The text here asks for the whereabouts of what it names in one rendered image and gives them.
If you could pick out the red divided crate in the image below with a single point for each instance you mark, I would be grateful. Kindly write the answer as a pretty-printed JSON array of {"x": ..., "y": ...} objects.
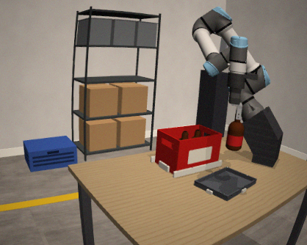
[{"x": 183, "y": 154}]

